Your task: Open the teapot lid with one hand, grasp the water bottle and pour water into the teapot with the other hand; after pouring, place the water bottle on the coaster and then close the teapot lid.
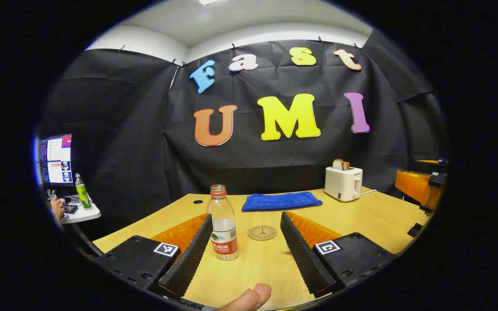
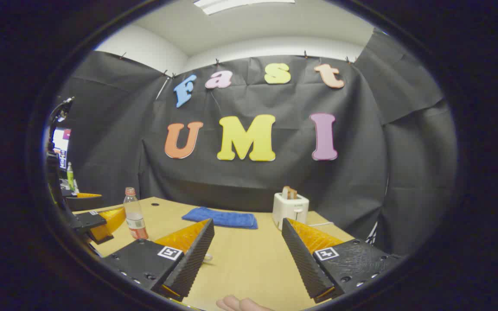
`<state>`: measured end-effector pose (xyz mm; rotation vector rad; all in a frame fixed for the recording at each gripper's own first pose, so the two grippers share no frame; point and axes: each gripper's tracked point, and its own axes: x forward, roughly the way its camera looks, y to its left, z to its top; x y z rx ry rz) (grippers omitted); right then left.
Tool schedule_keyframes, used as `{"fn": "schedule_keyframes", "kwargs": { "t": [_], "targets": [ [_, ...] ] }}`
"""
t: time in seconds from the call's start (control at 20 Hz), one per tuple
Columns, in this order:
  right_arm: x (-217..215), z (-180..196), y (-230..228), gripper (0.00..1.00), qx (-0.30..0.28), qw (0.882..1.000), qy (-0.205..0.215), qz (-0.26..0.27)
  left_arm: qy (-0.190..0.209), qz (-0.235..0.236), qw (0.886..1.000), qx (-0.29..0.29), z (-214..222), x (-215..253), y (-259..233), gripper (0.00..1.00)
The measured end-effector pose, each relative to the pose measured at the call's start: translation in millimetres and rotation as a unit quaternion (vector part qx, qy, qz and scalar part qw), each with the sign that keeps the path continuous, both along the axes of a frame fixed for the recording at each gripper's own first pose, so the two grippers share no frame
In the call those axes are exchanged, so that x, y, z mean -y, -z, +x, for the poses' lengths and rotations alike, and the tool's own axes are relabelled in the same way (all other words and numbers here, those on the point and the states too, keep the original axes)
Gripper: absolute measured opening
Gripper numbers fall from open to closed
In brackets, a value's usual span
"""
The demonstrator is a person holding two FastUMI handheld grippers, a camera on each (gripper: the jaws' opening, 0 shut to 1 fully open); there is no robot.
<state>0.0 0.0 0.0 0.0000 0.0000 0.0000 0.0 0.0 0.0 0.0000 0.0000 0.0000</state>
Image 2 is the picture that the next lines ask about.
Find computer monitor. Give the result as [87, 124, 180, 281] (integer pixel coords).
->
[54, 128, 72, 152]

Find ceiling light panel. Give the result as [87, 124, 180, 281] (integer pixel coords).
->
[194, 0, 296, 16]

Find blue folded towel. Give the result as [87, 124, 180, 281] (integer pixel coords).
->
[182, 207, 259, 230]

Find clear plastic water bottle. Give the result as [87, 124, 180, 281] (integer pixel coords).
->
[123, 187, 149, 240]

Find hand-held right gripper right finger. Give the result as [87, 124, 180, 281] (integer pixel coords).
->
[281, 217, 405, 304]

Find white toaster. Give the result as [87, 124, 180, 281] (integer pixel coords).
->
[272, 192, 310, 231]

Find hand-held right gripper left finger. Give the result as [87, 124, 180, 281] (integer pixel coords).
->
[101, 218, 215, 302]

